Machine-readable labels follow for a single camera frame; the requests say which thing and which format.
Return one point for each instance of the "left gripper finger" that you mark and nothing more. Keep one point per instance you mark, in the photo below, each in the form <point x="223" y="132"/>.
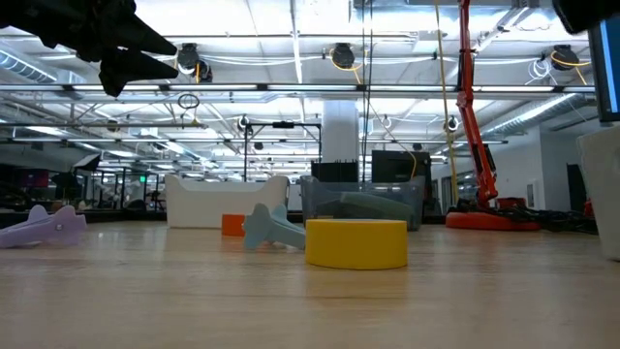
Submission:
<point x="140" y="41"/>
<point x="126" y="70"/>

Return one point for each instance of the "orange tape roll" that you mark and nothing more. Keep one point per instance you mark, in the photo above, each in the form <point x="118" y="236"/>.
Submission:
<point x="232" y="225"/>

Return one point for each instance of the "mint green stapler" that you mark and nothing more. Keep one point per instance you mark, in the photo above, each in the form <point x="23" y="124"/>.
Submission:
<point x="378" y="206"/>

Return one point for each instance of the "yellow tape roll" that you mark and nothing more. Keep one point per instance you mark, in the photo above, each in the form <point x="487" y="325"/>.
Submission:
<point x="356" y="244"/>

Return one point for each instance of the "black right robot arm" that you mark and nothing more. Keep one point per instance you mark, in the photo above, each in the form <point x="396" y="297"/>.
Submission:
<point x="586" y="12"/>

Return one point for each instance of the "lilac staple remover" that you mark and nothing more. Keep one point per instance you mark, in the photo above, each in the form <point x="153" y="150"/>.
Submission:
<point x="53" y="228"/>

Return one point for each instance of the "light blue staple remover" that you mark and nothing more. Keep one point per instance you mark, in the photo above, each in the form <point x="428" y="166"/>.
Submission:
<point x="264" y="228"/>

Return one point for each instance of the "white plastic bin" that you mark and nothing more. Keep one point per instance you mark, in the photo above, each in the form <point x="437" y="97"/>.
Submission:
<point x="213" y="203"/>

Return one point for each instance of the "white square pillar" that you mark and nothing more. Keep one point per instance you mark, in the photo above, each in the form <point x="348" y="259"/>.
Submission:
<point x="340" y="131"/>

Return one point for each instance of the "black box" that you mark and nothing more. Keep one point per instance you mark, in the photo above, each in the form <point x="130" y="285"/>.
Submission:
<point x="334" y="172"/>

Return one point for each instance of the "translucent grey bin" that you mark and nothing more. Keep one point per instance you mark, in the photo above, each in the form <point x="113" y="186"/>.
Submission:
<point x="387" y="184"/>

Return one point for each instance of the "black screen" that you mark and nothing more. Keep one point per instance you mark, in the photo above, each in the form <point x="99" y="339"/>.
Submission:
<point x="397" y="167"/>

